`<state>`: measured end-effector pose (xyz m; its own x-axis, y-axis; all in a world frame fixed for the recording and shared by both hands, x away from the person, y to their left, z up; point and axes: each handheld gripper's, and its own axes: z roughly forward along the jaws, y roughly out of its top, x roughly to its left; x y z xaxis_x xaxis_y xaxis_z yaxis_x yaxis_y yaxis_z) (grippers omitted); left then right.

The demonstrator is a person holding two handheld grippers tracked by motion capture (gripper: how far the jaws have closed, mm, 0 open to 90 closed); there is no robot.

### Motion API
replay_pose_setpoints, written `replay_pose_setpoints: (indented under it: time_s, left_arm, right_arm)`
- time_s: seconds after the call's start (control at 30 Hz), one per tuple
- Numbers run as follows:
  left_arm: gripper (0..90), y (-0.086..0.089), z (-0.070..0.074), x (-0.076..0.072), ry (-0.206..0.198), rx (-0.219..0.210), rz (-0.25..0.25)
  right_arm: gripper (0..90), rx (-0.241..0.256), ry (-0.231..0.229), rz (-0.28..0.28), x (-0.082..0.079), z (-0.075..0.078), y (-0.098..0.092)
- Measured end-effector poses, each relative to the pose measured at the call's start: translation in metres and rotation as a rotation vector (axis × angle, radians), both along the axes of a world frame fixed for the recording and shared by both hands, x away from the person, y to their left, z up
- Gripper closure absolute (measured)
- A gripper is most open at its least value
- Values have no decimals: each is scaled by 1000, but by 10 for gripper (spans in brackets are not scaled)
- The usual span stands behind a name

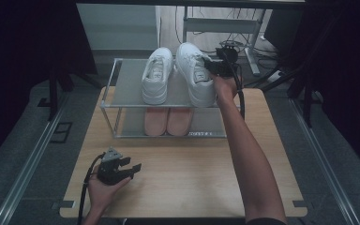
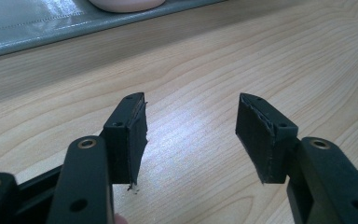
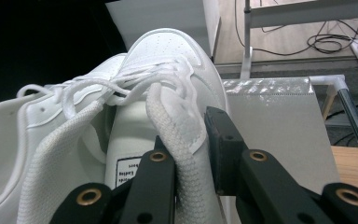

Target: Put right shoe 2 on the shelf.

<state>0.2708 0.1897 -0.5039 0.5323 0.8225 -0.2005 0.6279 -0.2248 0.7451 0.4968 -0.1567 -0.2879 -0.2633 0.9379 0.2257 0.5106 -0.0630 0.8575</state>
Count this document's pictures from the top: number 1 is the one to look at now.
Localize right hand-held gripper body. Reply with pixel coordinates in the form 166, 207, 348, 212
214, 45, 240, 79

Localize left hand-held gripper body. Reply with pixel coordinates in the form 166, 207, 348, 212
97, 146, 131, 186

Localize white sneaker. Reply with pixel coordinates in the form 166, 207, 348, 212
175, 41, 218, 108
141, 46, 174, 106

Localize pink slipper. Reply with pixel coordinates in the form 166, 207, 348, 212
143, 107, 170, 137
167, 107, 195, 137

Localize metal shoe rack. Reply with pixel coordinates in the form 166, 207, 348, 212
99, 57, 247, 139

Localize person's right hand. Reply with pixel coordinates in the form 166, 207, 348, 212
211, 74, 242, 107

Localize person's left hand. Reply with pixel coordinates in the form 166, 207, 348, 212
87, 174, 132, 214

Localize white power strip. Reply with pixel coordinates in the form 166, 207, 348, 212
266, 69, 285, 83

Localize dark box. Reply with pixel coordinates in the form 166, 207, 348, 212
263, 8, 308, 58

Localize black stand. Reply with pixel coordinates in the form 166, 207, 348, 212
37, 67, 102, 122
240, 62, 323, 128

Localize grey cabinet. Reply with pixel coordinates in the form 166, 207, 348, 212
76, 3, 162, 53

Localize dark curtain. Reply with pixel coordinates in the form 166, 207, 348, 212
293, 0, 360, 181
0, 0, 98, 172

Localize right hand-held gripper cable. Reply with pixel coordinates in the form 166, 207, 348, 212
226, 50, 247, 121

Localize white desk frame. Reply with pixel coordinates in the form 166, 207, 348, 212
181, 6, 268, 77

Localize black floor cables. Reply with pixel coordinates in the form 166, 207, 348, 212
174, 6, 279, 64

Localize black floor bracket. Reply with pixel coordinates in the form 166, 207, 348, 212
50, 121, 74, 144

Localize aluminium floor rail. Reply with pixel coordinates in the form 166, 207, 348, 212
0, 93, 71, 225
289, 93, 360, 225

